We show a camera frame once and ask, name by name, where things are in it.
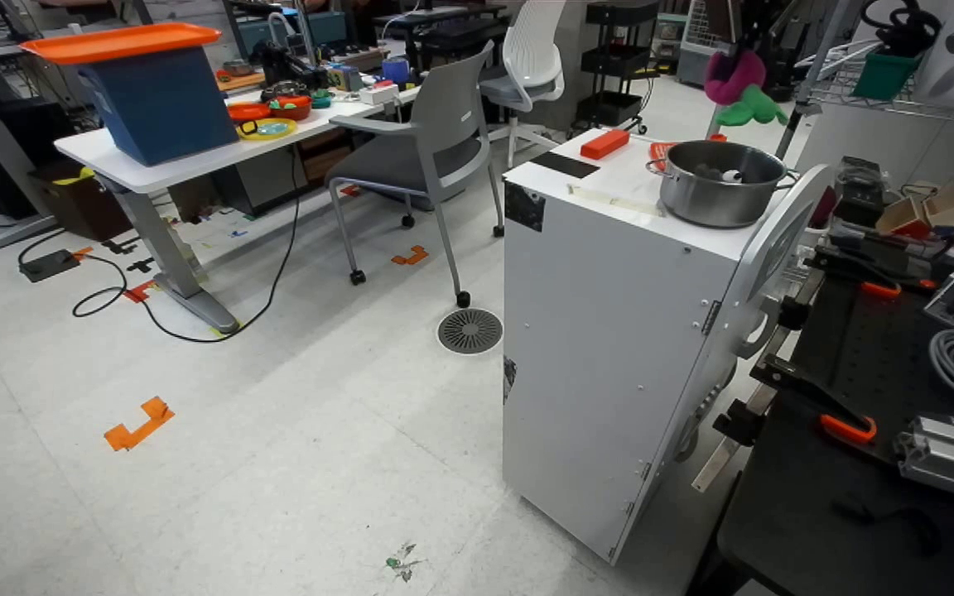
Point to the orange rectangular block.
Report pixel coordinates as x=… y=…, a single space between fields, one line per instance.
x=603 y=144

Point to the black shelf cart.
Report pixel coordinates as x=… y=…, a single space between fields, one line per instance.
x=613 y=56

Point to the black square patch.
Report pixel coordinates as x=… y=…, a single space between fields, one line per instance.
x=565 y=167

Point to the blue storage bin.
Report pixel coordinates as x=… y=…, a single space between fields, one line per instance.
x=157 y=105

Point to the stainless steel pot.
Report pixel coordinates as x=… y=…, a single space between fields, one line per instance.
x=719 y=193

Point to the black power brick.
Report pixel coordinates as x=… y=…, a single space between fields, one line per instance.
x=47 y=265

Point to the grey plastic chair with casters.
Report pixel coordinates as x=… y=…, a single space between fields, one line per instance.
x=432 y=153

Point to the white chair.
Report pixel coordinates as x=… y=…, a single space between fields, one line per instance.
x=531 y=56

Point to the large orange floor tape mark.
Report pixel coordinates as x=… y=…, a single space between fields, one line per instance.
x=129 y=432

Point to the white desk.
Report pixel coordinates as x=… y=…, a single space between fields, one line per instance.
x=157 y=169

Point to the orange plastic container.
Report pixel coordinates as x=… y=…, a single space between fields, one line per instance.
x=268 y=107

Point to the magenta plush beet green leaves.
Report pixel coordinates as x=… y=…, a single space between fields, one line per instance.
x=737 y=74

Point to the white toy cabinet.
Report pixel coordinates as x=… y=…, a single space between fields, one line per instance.
x=598 y=354

